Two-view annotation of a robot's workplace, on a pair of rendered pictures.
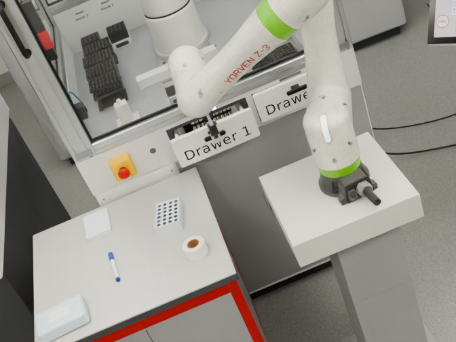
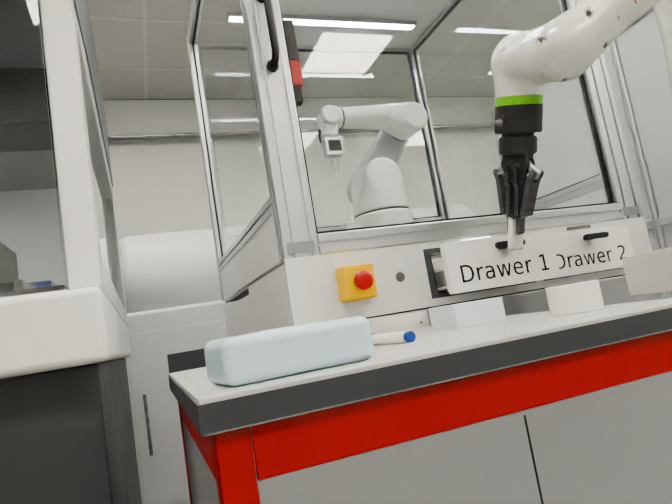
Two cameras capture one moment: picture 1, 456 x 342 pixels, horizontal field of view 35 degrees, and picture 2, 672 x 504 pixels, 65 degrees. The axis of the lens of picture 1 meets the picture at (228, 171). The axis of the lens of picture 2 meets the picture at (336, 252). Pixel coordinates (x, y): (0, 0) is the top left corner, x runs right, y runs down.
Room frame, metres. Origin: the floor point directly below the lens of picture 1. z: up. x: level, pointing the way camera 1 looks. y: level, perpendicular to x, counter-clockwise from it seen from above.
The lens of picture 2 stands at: (1.06, 0.73, 0.80)
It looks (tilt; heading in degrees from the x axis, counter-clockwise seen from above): 7 degrees up; 340
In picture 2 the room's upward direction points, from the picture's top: 9 degrees counter-clockwise
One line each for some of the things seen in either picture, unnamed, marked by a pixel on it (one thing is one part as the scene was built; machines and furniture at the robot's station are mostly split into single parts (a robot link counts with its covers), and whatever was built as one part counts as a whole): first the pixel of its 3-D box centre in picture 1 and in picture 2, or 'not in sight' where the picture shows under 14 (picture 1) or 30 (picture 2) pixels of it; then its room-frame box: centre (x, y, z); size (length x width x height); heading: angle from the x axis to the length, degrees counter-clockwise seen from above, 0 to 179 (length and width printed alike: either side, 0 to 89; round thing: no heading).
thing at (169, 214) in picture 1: (169, 216); (465, 313); (1.86, 0.23, 0.78); 0.12 x 0.08 x 0.04; 170
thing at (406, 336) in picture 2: (114, 267); (384, 338); (1.74, 0.44, 0.77); 0.14 x 0.02 x 0.02; 6
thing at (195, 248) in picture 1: (195, 248); (574, 297); (1.66, 0.18, 0.78); 0.07 x 0.07 x 0.04
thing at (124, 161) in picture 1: (122, 167); (356, 282); (2.08, 0.33, 0.88); 0.07 x 0.05 x 0.07; 91
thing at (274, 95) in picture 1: (296, 92); (587, 251); (2.11, -0.32, 0.87); 0.29 x 0.02 x 0.11; 91
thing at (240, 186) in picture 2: not in sight; (223, 98); (2.58, 0.45, 1.52); 0.87 x 0.01 x 0.86; 1
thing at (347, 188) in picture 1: (351, 181); not in sight; (1.56, -0.31, 0.87); 0.26 x 0.15 x 0.06; 7
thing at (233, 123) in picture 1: (215, 138); (502, 261); (2.04, 0.00, 0.87); 0.29 x 0.02 x 0.11; 91
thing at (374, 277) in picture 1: (374, 285); not in sight; (1.62, -0.30, 0.38); 0.30 x 0.30 x 0.76; 0
